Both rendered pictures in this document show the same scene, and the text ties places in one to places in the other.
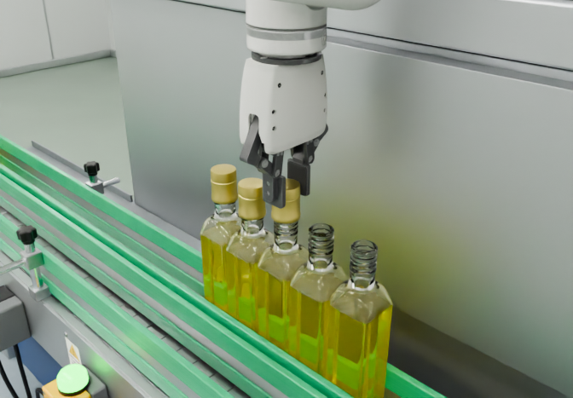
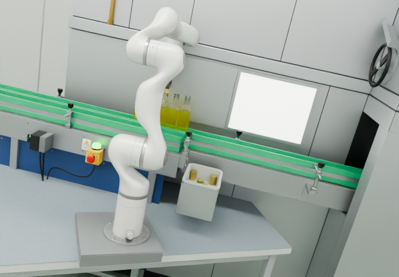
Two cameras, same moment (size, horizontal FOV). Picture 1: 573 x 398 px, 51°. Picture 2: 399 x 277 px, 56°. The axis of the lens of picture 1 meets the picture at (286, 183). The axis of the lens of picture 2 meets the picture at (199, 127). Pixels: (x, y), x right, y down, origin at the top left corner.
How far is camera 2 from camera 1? 1.42 m
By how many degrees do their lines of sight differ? 38
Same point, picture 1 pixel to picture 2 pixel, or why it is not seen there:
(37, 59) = not seen: outside the picture
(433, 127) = (195, 72)
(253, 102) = not seen: hidden behind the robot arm
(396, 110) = (186, 69)
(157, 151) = (84, 85)
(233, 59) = not seen: hidden behind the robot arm
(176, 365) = (142, 130)
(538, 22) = (218, 52)
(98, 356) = (104, 138)
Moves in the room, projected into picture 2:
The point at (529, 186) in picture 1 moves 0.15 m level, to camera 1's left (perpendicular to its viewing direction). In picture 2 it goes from (215, 83) to (193, 82)
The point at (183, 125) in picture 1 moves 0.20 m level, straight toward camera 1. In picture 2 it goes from (101, 75) to (122, 85)
